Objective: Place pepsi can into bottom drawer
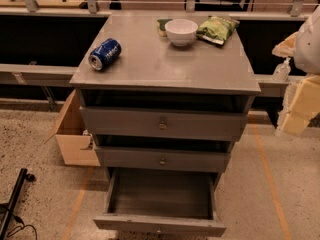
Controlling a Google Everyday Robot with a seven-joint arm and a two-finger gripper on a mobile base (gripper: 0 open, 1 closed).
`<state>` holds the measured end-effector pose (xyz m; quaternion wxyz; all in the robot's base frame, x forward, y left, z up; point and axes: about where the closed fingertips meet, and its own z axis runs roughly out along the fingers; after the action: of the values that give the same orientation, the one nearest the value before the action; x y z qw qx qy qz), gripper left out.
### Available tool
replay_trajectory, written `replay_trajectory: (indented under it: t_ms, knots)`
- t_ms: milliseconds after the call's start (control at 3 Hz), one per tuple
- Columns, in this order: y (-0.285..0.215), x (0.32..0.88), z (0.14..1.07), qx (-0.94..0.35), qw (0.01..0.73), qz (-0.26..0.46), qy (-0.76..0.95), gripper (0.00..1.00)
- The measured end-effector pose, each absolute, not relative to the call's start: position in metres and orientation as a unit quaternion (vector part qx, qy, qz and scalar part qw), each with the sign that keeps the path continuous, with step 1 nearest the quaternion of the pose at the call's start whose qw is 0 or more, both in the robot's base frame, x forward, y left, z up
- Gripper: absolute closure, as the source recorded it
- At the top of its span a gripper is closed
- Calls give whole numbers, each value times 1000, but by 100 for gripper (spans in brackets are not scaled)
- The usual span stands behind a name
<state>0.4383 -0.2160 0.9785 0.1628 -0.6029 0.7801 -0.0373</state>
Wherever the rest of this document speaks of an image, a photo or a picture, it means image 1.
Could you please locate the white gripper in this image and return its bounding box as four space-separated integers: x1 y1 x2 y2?
272 32 320 137

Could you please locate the blue pepsi can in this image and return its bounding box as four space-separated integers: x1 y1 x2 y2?
88 38 122 70

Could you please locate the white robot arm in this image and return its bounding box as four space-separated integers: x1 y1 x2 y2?
272 7 320 138

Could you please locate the grey drawer cabinet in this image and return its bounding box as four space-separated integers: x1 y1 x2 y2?
69 10 262 192

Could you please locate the grey open bottom drawer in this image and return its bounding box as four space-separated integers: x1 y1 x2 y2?
94 168 226 237

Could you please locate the grey middle drawer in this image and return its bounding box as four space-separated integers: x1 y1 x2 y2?
95 147 230 173

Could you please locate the grey top drawer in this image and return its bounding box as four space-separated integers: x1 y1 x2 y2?
80 107 247 141

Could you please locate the grey metal railing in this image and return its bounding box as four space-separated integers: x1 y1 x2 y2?
0 0 320 98

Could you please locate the green chip bag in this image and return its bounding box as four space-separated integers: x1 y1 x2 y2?
196 16 240 46

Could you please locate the white ceramic bowl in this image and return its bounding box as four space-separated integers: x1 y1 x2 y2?
165 19 198 46

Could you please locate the green yellow sponge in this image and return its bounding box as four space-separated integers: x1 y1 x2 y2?
157 18 172 37

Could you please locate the open cardboard box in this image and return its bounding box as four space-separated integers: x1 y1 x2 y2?
47 90 99 166

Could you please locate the black stand leg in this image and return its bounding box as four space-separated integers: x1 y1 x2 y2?
0 168 35 240

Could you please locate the black floor cable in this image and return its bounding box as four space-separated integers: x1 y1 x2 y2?
5 213 39 240

